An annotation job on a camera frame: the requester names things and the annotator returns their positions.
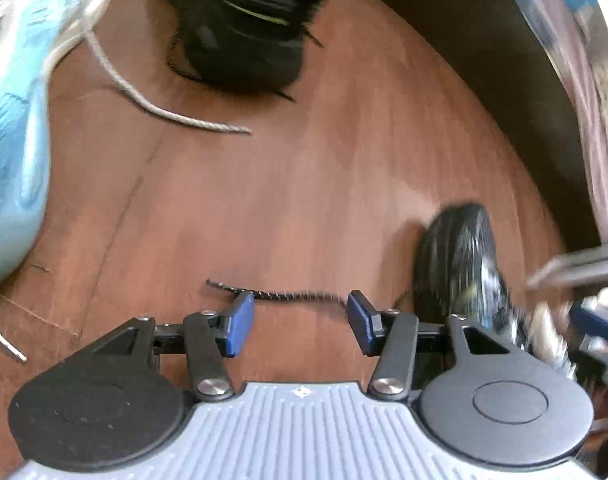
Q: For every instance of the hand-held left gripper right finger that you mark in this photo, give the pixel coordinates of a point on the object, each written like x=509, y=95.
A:
x=364, y=320

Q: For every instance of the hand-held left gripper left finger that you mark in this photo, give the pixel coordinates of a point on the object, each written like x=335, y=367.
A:
x=241, y=322

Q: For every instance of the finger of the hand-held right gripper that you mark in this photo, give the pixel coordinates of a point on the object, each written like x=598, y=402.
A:
x=588, y=267
x=598, y=320

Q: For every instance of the black speckled shoelace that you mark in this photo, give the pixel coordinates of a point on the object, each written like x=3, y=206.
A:
x=284, y=294

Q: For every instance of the black sneaker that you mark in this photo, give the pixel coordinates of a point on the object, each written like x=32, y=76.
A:
x=453, y=260
x=244, y=30

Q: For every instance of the white blue sneaker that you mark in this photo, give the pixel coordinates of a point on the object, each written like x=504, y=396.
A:
x=14, y=135

